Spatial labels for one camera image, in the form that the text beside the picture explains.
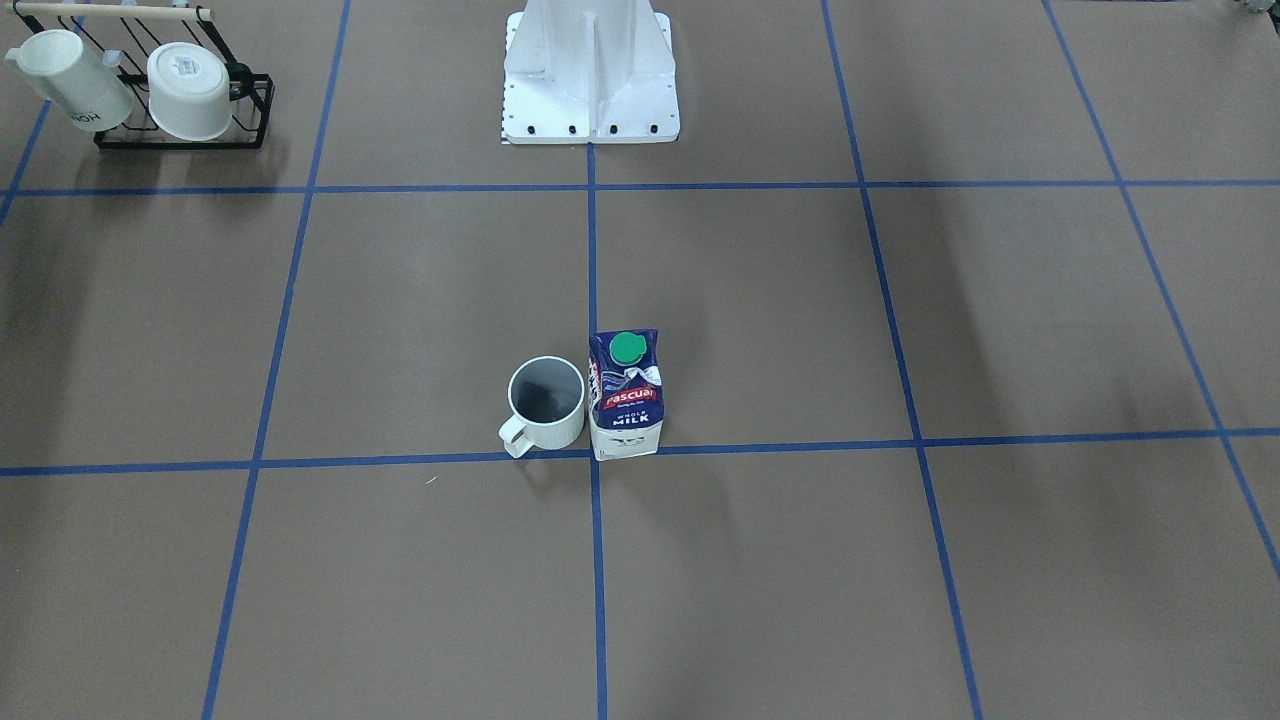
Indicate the blue white milk carton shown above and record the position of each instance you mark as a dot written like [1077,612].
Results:
[627,407]

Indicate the white mug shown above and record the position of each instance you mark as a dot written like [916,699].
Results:
[188,91]
[60,68]
[547,399]

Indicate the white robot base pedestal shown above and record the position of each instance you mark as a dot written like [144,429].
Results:
[589,72]

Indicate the black wire mug rack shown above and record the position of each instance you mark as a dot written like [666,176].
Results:
[123,33]

